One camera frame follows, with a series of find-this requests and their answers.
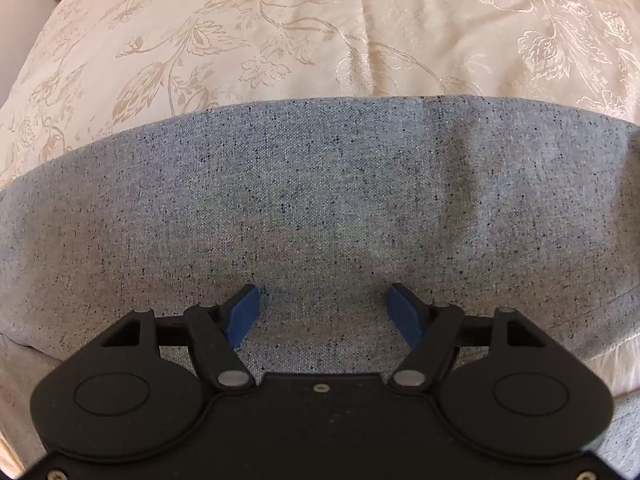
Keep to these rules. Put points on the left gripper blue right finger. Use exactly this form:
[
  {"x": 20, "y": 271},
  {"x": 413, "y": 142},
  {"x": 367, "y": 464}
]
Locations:
[{"x": 431, "y": 334}]

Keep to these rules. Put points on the grey speckled pants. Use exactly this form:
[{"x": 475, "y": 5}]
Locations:
[{"x": 483, "y": 202}]

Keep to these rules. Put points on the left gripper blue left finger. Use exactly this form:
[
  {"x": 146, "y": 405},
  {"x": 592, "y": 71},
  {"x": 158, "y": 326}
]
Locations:
[{"x": 216, "y": 332}]

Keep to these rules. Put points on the cream floral bedspread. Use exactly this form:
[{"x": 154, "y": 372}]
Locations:
[{"x": 102, "y": 67}]

